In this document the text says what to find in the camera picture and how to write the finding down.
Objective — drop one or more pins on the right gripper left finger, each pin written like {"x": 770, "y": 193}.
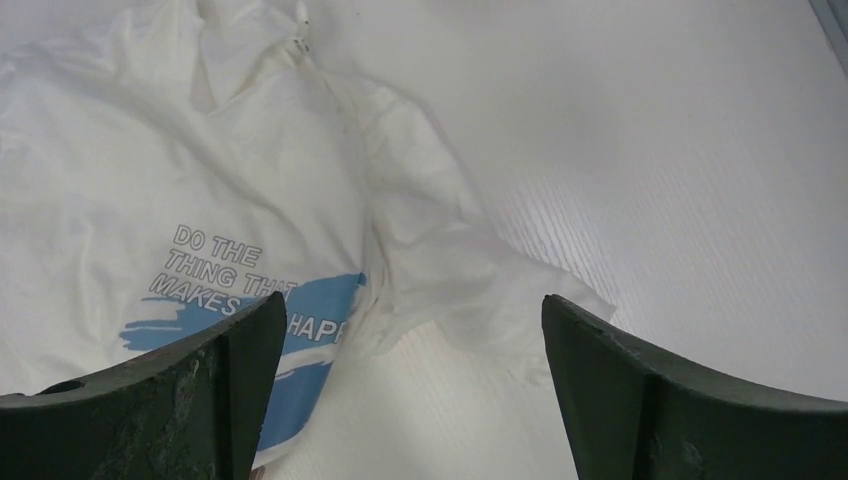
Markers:
{"x": 192, "y": 409}

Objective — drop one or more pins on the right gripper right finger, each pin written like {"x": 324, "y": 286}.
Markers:
{"x": 633, "y": 410}

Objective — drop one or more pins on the white printed t-shirt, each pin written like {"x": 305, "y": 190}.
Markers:
{"x": 164, "y": 170}

